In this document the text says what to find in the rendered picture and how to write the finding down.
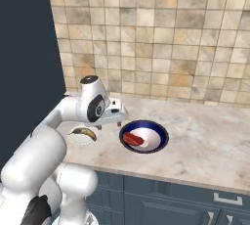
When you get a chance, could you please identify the silver drawer handle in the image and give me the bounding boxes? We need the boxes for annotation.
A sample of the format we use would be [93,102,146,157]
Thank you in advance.
[213,192,244,206]

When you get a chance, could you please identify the small white plate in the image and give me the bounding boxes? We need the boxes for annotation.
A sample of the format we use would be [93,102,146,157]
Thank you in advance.
[66,124,100,147]

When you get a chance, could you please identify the yellow brown banana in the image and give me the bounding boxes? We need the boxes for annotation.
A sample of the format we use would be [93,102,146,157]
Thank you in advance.
[66,126,99,143]

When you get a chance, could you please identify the blue grey cupboard door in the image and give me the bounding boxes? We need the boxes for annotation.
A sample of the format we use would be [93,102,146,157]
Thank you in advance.
[123,192,223,225]
[217,207,250,225]

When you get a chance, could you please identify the blue grey cupboard panel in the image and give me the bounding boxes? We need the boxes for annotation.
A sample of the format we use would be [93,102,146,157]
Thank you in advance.
[85,169,125,225]

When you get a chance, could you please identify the blue grey drawer front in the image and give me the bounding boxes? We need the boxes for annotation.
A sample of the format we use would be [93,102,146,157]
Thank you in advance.
[123,174,250,211]

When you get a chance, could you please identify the dark navy tall cabinet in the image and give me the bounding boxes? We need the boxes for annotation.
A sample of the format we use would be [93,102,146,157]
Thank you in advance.
[0,0,67,171]

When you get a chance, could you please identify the blue rimmed white bowl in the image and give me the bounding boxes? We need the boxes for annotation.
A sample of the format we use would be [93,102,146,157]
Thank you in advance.
[118,119,170,155]

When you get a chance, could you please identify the red steak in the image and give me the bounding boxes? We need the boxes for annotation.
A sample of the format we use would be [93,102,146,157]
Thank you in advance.
[122,132,146,148]

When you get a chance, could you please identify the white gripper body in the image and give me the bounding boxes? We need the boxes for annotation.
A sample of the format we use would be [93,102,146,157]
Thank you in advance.
[96,99,129,128]

